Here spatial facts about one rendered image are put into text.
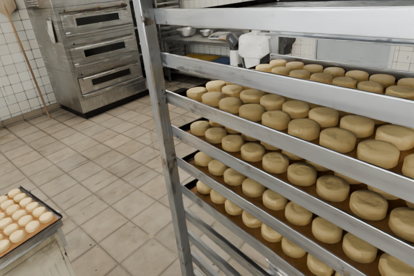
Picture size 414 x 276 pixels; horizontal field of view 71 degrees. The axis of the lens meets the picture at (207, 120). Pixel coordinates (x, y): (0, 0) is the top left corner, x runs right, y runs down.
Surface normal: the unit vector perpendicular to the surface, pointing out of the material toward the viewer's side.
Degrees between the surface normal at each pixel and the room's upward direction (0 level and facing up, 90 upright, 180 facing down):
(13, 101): 90
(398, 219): 0
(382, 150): 0
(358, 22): 90
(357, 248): 0
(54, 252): 90
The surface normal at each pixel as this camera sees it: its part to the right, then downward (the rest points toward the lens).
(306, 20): -0.76, 0.33
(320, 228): -0.08, -0.90
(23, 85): 0.75, 0.22
